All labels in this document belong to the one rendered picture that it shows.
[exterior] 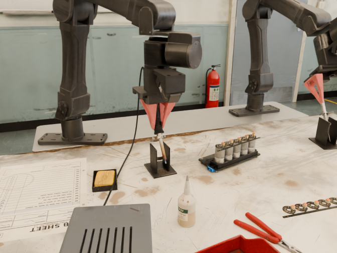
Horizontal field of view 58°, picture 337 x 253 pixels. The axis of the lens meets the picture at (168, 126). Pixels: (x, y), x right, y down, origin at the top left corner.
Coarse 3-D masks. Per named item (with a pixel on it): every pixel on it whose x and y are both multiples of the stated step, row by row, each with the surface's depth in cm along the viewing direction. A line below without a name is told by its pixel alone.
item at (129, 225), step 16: (80, 208) 45; (96, 208) 45; (112, 208) 45; (128, 208) 45; (144, 208) 45; (80, 224) 42; (96, 224) 42; (112, 224) 42; (128, 224) 42; (144, 224) 42; (64, 240) 39; (80, 240) 39; (96, 240) 39; (112, 240) 39; (128, 240) 39; (144, 240) 39
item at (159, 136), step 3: (156, 135) 73; (159, 135) 72; (159, 138) 72; (159, 141) 72; (162, 144) 72; (162, 147) 72; (162, 150) 72; (162, 153) 72; (162, 156) 72; (165, 156) 72; (165, 159) 71
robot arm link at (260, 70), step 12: (264, 12) 108; (252, 24) 109; (264, 24) 109; (252, 36) 111; (264, 36) 109; (252, 48) 112; (264, 48) 110; (252, 60) 113; (264, 60) 111; (252, 72) 113; (264, 72) 111; (264, 84) 111
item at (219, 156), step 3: (216, 150) 74; (216, 153) 74; (219, 153) 74; (222, 153) 74; (216, 156) 75; (219, 156) 74; (222, 156) 74; (216, 159) 75; (219, 159) 74; (222, 159) 75; (216, 162) 75; (219, 162) 75; (222, 162) 75
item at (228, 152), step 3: (225, 147) 75; (225, 150) 76; (228, 150) 75; (231, 150) 76; (225, 153) 76; (228, 153) 76; (231, 153) 76; (225, 156) 76; (228, 156) 76; (231, 156) 76; (225, 159) 76; (228, 159) 76; (231, 159) 77
